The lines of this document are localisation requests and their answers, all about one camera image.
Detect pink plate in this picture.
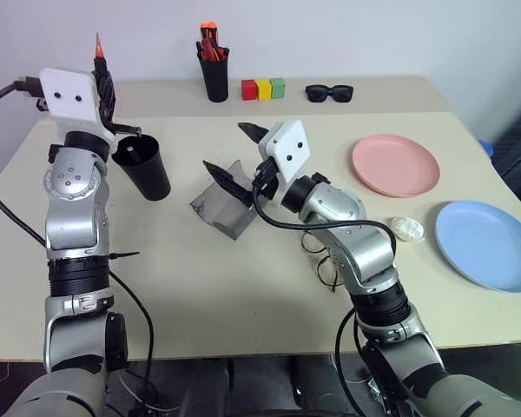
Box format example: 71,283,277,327
352,133,441,199

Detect black sunglasses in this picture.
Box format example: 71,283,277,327
304,83,354,104

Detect orange capped tall marker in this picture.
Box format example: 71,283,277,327
199,20,221,50

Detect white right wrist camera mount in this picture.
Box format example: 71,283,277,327
258,119,313,184

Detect white crumpled cloth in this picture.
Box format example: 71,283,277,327
389,215,426,244

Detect blue plate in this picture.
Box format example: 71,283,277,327
434,200,521,294

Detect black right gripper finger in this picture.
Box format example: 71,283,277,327
202,160,254,206
236,122,272,145

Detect yellow block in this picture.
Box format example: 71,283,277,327
254,78,273,102

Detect grey translucent glasses case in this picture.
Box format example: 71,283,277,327
189,159,259,242

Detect tall black pen holder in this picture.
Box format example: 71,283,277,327
198,55,232,103

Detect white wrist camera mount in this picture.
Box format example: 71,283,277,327
258,119,313,184
39,68,116,144

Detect black plastic cup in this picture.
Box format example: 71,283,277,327
111,133,173,202

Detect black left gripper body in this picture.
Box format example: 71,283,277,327
94,69,119,123

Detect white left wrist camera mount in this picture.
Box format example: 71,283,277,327
39,68,116,144

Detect thin gold wire eyeglasses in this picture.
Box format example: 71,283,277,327
300,228,346,295

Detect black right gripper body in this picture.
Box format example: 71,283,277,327
251,156,284,203

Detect black chair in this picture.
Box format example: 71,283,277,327
490,97,521,203

